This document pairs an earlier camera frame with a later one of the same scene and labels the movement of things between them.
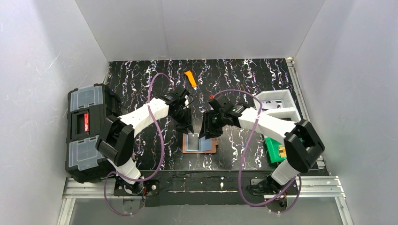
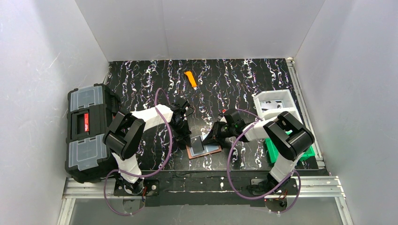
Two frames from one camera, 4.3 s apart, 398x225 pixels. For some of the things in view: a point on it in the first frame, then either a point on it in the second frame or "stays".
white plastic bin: (279, 104) stays
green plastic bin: (272, 147) stays
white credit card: (193, 141) → (273, 104)
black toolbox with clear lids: (88, 109) stays
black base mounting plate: (214, 188) stays
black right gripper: (212, 121) → (219, 131)
